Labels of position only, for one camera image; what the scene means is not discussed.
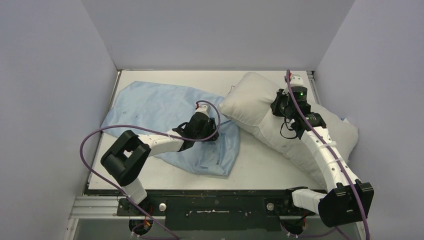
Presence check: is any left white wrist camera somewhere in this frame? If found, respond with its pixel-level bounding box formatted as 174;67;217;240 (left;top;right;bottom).
195;103;211;117

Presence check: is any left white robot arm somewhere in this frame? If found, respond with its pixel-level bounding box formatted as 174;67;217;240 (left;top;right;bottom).
100;112;219;215

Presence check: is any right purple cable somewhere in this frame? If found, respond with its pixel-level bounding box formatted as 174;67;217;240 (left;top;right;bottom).
285;69;371;240

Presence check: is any white pillow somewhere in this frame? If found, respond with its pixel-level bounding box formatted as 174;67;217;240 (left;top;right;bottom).
218;72;359;188

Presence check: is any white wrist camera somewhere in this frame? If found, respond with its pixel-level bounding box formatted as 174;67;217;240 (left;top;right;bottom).
195;103;211;117
285;74;305;88

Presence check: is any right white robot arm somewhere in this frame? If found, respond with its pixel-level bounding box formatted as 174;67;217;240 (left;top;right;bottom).
270;86;374;228

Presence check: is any purple cable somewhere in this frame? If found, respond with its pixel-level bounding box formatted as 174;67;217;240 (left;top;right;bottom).
285;69;371;240
79;99;222;240

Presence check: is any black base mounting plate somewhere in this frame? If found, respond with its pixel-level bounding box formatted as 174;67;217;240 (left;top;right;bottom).
82;189;319;232

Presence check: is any black loop cable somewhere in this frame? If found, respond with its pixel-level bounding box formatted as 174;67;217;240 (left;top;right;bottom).
279;120;299;140

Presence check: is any light blue pillowcase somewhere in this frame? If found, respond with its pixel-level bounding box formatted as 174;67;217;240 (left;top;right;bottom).
102;81;241;177

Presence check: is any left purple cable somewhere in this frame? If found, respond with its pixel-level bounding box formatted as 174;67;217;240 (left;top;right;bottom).
79;99;222;240

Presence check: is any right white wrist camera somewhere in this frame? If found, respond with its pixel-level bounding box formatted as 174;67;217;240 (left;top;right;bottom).
285;74;305;88

